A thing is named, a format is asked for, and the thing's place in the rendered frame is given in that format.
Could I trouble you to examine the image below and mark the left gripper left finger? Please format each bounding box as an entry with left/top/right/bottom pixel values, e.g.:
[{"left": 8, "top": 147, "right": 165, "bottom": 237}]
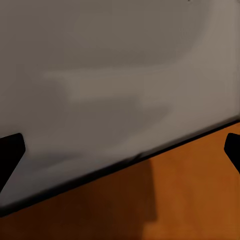
[{"left": 0, "top": 133, "right": 26, "bottom": 192}]

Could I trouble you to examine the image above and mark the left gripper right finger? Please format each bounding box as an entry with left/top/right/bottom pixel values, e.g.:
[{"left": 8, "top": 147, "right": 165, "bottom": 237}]
[{"left": 224, "top": 133, "right": 240, "bottom": 173}]

